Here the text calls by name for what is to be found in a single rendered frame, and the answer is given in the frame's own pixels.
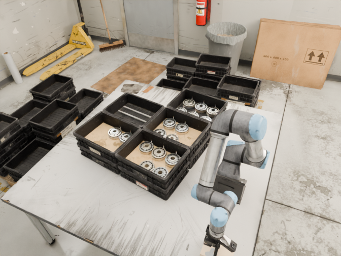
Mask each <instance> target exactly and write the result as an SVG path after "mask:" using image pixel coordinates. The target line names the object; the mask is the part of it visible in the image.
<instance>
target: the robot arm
mask: <svg viewBox="0 0 341 256"><path fill-rule="evenodd" d="M266 130H267V119H266V117H265V116H263V115H260V114H254V113H250V112H245V111H241V110H237V109H228V110H225V111H223V112H222V113H220V114H219V115H218V116H217V117H216V119H215V120H214V122H213V124H212V126H211V129H210V133H211V137H210V141H209V145H208V149H207V152H206V156H205V159H204V164H203V167H202V171H201V175H200V179H199V183H198V184H195V185H194V186H193V188H192V190H191V196H192V197H193V198H194V199H197V200H198V201H201V202H203V203H206V204H208V205H210V206H213V207H215V208H214V209H213V210H212V212H211V215H210V225H208V226H207V228H206V235H205V238H204V242H203V244H204V245H206V246H209V247H211V246H212V247H214V248H215V249H214V248H211V250H210V251H207V252H205V255H206V256H217V254H218V249H220V246H221V245H222V246H223V247H225V248H226V249H228V250H229V251H230V252H235V251H236V247H237V243H235V242H234V241H233V240H231V239H230V238H229V237H227V236H226V235H225V234H224V233H225V228H226V224H227V222H228V220H229V218H230V215H231V213H232V211H233V209H234V207H235V205H236V203H237V196H236V194H234V193H233V192H231V191H225V192H224V193H223V194H222V193H219V192H217V191H215V190H213V186H214V182H215V178H216V174H219V175H222V176H225V177H228V178H231V179H235V180H239V179H240V176H241V174H240V166H241V163H243V164H246V165H250V166H253V167H256V168H259V169H265V167H266V164H267V161H268V158H269V155H270V151H268V150H265V148H264V147H263V146H262V141H261V140H262V139H263V138H264V136H265V134H266ZM230 133H233V134H236V135H239V136H240V138H241V139H242V140H243V141H244V142H243V141H236V140H229V141H228V142H227V145H226V148H225V152H224V155H223V159H222V162H221V164H220V165H219V163H220V159H221V155H222V151H223V148H224V144H225V140H226V138H228V137H229V134H230Z"/></svg>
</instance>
